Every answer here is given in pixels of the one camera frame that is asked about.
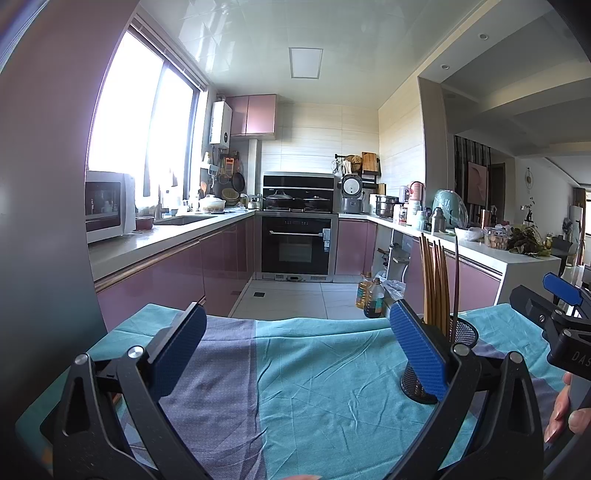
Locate pink wall cabinet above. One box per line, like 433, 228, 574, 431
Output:
226, 95, 278, 137

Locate large kitchen window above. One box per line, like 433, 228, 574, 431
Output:
88, 21, 208, 199

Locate clear food container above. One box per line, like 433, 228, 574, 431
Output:
484, 228, 509, 251

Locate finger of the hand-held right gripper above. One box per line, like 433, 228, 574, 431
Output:
543, 272, 591, 324
509, 285, 574, 341

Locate grey refrigerator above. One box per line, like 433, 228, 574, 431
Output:
0, 0, 144, 384

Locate black built-in oven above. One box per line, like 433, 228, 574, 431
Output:
261, 216, 333, 274

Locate pink base cabinets with peninsula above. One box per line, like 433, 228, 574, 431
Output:
335, 217, 504, 319

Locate teal grey printed tablecloth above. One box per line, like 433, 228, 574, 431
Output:
16, 302, 568, 480

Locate clear plastic bag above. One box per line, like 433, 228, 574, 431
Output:
382, 278, 407, 308

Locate cooking oil bottles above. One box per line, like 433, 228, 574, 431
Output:
364, 277, 385, 319

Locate bunch of wooden chopsticks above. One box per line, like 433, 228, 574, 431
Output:
419, 233, 451, 342

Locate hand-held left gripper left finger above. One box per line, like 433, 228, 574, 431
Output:
39, 302, 208, 480

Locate ceiling light panel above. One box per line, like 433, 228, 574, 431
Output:
288, 46, 324, 80

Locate white casserole dish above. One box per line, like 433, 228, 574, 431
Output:
198, 194, 227, 214

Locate yellow cooking oil bottle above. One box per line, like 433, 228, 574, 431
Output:
355, 272, 373, 310

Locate brown wall picture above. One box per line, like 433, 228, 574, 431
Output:
466, 161, 490, 206

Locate black mesh utensil holder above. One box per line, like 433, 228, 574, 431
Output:
401, 314, 479, 405

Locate person's right hand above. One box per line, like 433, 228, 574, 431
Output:
544, 373, 591, 445

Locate black range hood unit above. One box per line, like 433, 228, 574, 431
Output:
263, 172, 335, 213

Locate white rice cooker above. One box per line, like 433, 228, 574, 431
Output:
339, 173, 365, 214

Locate white gas water heater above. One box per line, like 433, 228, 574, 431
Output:
210, 100, 232, 148

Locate white microwave oven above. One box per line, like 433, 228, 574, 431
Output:
85, 171, 137, 244

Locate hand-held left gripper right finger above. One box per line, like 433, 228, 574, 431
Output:
389, 299, 546, 480

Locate white vertical pipe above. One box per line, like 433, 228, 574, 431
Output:
248, 136, 263, 199

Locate green leafy vegetables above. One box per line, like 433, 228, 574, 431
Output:
508, 224, 552, 257

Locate pink base cabinets under window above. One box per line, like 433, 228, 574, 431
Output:
95, 217, 257, 324

